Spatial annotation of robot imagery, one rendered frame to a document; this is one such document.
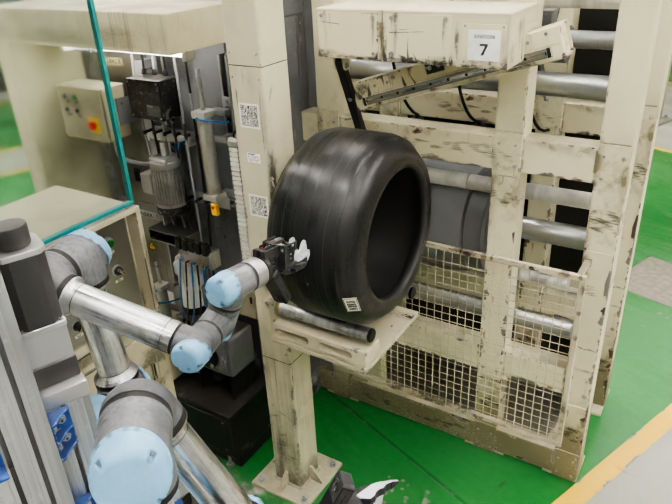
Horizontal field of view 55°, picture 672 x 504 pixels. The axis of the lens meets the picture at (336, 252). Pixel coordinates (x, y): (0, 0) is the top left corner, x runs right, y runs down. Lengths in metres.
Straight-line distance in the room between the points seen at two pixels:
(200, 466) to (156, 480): 0.23
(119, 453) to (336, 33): 1.43
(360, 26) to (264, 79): 0.33
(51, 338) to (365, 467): 1.77
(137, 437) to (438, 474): 1.93
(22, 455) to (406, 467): 1.81
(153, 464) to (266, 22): 1.28
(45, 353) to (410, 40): 1.25
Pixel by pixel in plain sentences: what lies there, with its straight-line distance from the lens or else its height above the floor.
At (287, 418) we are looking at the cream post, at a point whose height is 0.36.
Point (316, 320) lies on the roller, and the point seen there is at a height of 0.91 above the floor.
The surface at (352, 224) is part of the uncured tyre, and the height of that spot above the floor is 1.30.
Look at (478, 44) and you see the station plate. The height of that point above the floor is 1.70.
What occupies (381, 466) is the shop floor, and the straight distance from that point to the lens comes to 2.82.
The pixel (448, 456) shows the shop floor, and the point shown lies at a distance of 2.87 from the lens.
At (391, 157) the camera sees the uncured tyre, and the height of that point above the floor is 1.43.
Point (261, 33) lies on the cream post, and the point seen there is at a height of 1.75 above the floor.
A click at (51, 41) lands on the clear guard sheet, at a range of 1.87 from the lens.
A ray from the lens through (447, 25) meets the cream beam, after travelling 1.88.
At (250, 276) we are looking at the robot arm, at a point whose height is 1.29.
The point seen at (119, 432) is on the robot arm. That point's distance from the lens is 1.03.
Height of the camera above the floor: 2.01
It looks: 27 degrees down
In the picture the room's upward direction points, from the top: 3 degrees counter-clockwise
